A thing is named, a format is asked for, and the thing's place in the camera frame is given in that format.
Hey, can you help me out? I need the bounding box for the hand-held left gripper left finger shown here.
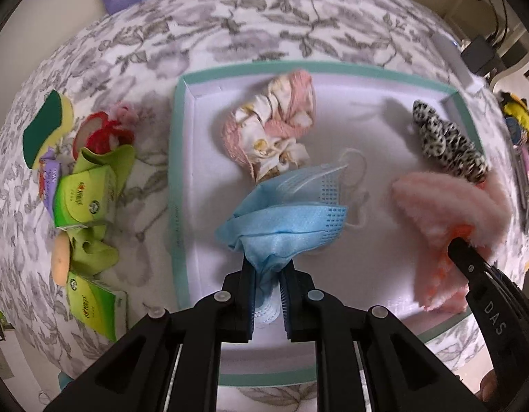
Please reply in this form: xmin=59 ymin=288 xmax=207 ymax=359
xmin=44 ymin=255 xmax=259 ymax=412

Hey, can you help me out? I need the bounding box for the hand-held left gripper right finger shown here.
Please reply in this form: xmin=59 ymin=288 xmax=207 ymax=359
xmin=278 ymin=260 xmax=477 ymax=412

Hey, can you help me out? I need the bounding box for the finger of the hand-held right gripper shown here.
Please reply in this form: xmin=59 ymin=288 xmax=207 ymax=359
xmin=447 ymin=236 xmax=519 ymax=293

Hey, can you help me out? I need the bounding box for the pink fluffy cloth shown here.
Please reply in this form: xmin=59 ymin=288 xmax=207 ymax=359
xmin=391 ymin=171 xmax=512 ymax=314

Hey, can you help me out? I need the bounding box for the blue face mask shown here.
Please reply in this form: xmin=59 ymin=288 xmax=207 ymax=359
xmin=215 ymin=148 xmax=368 ymax=324

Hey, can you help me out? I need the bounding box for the white tray with teal rim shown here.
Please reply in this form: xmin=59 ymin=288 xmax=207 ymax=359
xmin=168 ymin=62 xmax=484 ymax=387

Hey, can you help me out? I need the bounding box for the lime green cloth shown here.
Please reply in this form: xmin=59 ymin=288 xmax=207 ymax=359
xmin=69 ymin=144 xmax=137 ymax=277

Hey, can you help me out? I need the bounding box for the red and pink hair tie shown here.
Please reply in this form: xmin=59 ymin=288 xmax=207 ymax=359
xmin=105 ymin=102 xmax=139 ymax=151

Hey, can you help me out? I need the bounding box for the green and yellow sponge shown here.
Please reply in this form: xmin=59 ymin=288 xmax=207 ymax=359
xmin=22 ymin=90 xmax=74 ymax=170

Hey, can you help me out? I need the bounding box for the person's right hand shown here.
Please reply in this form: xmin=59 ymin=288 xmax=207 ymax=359
xmin=476 ymin=373 xmax=499 ymax=402

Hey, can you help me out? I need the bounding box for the colourful stationery pile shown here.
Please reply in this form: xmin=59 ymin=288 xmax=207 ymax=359
xmin=502 ymin=116 xmax=529 ymax=237

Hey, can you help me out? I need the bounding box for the leopard print scrunchie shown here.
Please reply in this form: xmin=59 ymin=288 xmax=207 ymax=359
xmin=410 ymin=100 xmax=490 ymax=183

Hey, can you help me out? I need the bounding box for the green tissue pack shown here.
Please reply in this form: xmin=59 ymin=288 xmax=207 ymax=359
xmin=54 ymin=167 xmax=117 ymax=229
xmin=66 ymin=272 xmax=129 ymax=344

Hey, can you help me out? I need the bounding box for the yellow object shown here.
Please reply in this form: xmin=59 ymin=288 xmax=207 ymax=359
xmin=500 ymin=92 xmax=529 ymax=136

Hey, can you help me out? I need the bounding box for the pink floral cloth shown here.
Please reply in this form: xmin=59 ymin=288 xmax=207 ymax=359
xmin=222 ymin=69 xmax=317 ymax=183

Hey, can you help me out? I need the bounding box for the round amber soap bar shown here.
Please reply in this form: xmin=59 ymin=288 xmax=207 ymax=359
xmin=51 ymin=234 xmax=73 ymax=286

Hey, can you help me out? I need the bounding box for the white power strip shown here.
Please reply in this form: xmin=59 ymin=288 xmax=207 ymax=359
xmin=434 ymin=32 xmax=484 ymax=95

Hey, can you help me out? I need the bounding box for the black power adapter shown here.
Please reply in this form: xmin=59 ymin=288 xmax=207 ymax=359
xmin=461 ymin=36 xmax=501 ymax=73

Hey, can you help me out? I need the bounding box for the red tape roll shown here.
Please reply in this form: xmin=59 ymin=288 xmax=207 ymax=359
xmin=73 ymin=112 xmax=111 ymax=159

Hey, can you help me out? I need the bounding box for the purple tissue pack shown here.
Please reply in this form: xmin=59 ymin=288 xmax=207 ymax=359
xmin=38 ymin=148 xmax=61 ymax=213

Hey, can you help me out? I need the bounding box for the black cable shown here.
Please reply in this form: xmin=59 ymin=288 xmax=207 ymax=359
xmin=470 ymin=0 xmax=512 ymax=48

